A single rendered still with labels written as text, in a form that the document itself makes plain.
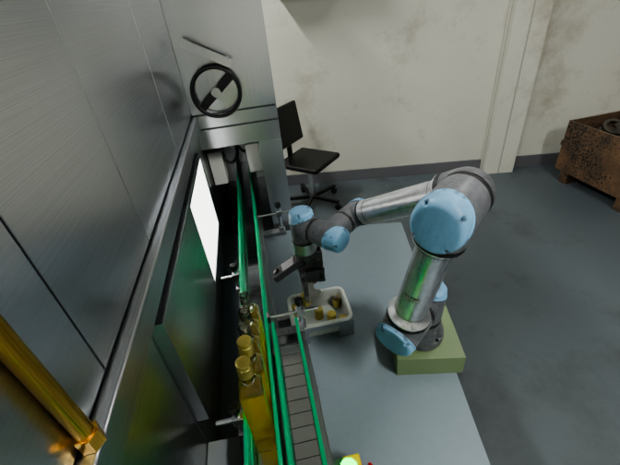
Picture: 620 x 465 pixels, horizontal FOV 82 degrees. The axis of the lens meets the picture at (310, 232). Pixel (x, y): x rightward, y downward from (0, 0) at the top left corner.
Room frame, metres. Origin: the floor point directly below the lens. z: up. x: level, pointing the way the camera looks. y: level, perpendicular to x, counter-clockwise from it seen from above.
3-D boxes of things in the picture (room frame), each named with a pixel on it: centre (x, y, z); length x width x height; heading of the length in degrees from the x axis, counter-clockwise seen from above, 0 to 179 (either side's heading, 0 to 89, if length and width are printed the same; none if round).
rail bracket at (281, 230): (1.45, 0.16, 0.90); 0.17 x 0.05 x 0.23; 97
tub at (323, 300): (0.94, 0.00, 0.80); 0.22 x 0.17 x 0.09; 97
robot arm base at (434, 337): (0.77, -0.33, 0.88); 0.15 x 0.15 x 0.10
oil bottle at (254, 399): (0.49, 0.18, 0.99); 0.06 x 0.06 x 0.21; 7
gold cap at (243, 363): (0.49, 0.18, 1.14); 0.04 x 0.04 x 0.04
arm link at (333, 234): (0.86, -0.06, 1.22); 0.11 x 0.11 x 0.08; 46
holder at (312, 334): (0.94, 0.03, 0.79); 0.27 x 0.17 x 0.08; 97
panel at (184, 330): (0.92, 0.36, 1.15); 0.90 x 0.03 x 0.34; 7
